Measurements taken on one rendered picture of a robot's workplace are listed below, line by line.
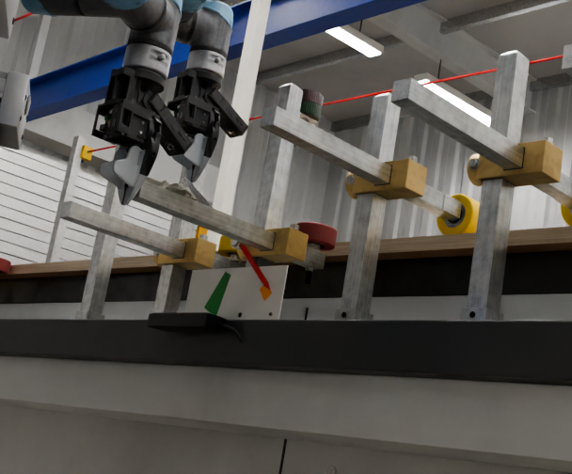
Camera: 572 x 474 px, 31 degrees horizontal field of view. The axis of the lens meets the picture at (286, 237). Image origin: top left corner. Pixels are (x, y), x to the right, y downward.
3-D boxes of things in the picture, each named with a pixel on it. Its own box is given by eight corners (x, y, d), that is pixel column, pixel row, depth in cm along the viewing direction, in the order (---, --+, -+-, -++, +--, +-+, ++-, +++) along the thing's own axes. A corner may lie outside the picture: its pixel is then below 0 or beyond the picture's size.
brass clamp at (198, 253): (191, 260, 198) (196, 236, 199) (149, 263, 208) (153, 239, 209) (214, 269, 202) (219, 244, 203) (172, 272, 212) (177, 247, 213)
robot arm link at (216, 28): (188, 7, 209) (227, 19, 213) (180, 56, 207) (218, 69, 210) (201, -8, 202) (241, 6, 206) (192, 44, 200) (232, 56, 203)
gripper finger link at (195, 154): (172, 175, 197) (180, 129, 199) (197, 183, 201) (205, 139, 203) (182, 172, 195) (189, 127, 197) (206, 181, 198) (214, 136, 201)
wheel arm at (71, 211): (68, 221, 183) (72, 197, 184) (56, 222, 185) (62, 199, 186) (245, 283, 212) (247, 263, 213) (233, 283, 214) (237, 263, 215)
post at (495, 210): (480, 355, 147) (517, 46, 158) (460, 354, 149) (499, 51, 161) (494, 359, 149) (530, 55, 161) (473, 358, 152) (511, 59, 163)
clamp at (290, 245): (285, 254, 181) (290, 227, 182) (233, 257, 190) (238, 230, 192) (307, 262, 185) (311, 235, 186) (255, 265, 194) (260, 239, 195)
